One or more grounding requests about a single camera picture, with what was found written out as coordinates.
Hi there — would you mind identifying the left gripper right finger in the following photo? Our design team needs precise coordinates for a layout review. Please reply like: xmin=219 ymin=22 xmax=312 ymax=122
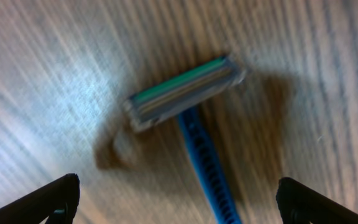
xmin=276 ymin=177 xmax=358 ymax=224

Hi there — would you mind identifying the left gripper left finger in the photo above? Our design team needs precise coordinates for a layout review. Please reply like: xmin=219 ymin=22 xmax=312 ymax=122
xmin=0 ymin=173 xmax=80 ymax=224

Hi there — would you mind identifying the blue disposable razor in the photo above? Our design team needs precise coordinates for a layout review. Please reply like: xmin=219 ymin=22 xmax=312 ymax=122
xmin=124 ymin=55 xmax=244 ymax=223

